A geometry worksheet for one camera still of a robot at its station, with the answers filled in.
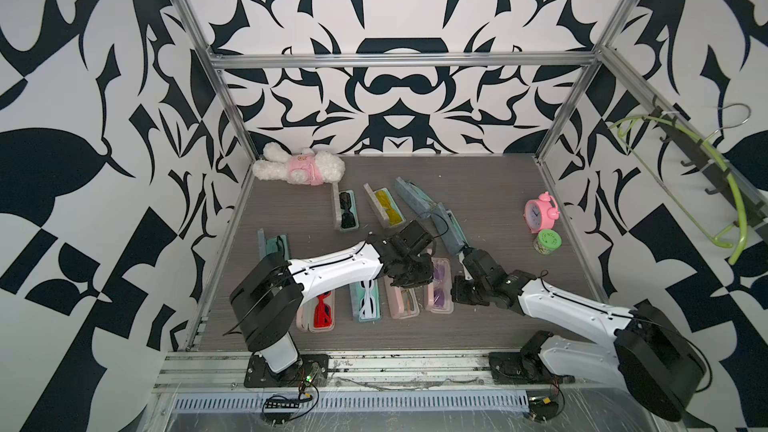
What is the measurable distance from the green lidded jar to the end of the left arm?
0.42 meters

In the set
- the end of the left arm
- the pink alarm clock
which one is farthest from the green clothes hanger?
the end of the left arm

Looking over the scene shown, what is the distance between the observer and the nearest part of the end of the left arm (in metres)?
0.60
